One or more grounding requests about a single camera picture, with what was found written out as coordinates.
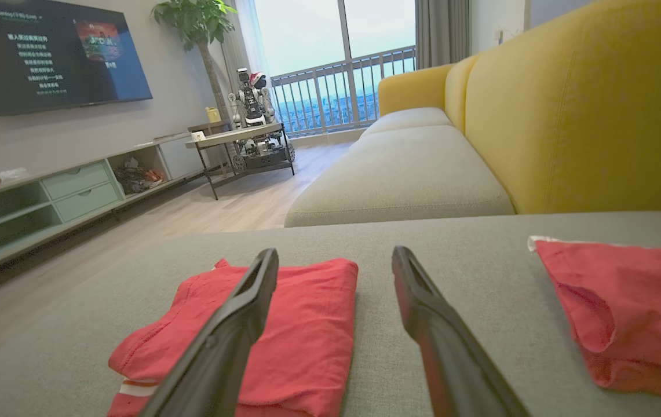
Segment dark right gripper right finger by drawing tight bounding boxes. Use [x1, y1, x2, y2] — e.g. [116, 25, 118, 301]
[391, 246, 531, 417]

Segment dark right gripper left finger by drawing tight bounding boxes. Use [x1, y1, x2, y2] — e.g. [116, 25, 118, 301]
[139, 248, 280, 417]

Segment red white basketball jersey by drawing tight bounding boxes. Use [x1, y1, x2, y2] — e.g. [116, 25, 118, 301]
[107, 258, 360, 417]

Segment red mesh shorts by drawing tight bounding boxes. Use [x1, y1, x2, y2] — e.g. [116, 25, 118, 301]
[527, 235, 661, 406]

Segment large grey sofa cushion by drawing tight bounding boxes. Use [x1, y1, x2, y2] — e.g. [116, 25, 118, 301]
[0, 211, 661, 417]

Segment clutter pile in cabinet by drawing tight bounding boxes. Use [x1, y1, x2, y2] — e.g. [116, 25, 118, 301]
[114, 157, 166, 195]

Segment grey sofa seat cushion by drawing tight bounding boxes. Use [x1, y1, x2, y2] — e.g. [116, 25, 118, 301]
[361, 107, 454, 138]
[284, 125, 516, 228]

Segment green cabinet drawer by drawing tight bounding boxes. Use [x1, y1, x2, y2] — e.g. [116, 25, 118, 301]
[41, 161, 112, 201]
[52, 182, 123, 224]

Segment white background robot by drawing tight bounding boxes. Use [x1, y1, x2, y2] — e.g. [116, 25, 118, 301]
[228, 68, 297, 172]

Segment narrow yellow sofa back cushion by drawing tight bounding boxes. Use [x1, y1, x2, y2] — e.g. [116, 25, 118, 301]
[444, 54, 483, 135]

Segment yellow sofa armrest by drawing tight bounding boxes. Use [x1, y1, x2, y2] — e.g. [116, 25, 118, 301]
[377, 64, 456, 117]

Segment grey balcony railing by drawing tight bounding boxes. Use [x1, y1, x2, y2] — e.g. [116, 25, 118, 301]
[269, 45, 418, 138]

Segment wide yellow sofa back cushion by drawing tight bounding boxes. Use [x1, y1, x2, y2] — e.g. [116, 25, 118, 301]
[462, 0, 661, 215]

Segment white sheer curtain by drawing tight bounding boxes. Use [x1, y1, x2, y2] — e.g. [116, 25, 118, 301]
[220, 0, 273, 79]

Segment grey curtain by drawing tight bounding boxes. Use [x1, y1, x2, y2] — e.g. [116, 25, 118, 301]
[415, 0, 472, 71]

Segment green potted tree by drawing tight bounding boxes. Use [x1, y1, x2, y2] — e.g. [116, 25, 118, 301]
[151, 0, 239, 125]

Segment glass balcony door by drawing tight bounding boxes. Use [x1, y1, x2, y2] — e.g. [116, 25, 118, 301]
[252, 0, 418, 140]

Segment metal frame side table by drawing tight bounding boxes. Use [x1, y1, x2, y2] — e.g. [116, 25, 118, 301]
[185, 122, 297, 201]

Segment wall-mounted flat television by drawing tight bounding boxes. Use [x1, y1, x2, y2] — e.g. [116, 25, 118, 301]
[0, 0, 154, 117]

